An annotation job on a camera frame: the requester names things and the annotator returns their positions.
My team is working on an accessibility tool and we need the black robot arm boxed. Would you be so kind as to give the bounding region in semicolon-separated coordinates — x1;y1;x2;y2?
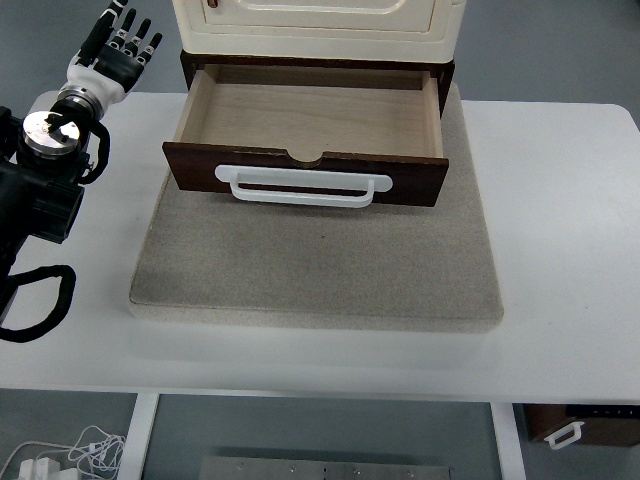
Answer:
1;1;162;343

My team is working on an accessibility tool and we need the white power adapter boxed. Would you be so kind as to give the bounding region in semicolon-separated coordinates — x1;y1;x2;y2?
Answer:
18;457;61;480

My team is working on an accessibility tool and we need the white right table leg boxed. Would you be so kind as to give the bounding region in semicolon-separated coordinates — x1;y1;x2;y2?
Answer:
490;402;526;480

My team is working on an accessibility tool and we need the cream upper cabinet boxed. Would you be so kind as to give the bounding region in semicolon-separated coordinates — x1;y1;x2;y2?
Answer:
173;0;466;63

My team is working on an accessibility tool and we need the brown drawer on floor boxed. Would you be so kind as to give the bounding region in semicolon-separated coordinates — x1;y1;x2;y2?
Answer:
523;404;639;447

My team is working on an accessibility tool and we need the white cable on floor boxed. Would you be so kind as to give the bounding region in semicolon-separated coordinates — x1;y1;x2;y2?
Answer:
0;425;128;480

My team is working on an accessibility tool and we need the white handle of floor drawer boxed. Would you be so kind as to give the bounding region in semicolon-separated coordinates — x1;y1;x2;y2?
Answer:
543;421;584;451

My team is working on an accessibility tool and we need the brown wooden drawer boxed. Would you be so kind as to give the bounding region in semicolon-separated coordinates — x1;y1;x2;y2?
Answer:
163;82;449;207

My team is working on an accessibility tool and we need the white table leg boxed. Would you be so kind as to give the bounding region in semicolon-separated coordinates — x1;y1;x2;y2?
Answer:
117;393;159;480
490;402;526;480

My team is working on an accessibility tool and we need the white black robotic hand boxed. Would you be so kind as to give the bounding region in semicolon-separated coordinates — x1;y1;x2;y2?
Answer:
57;6;163;114

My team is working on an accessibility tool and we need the beige fabric platform pad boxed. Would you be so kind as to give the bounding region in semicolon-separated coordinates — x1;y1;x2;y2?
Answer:
129;88;504;332

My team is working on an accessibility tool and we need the white left table leg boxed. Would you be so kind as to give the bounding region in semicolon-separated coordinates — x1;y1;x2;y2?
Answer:
117;393;159;480

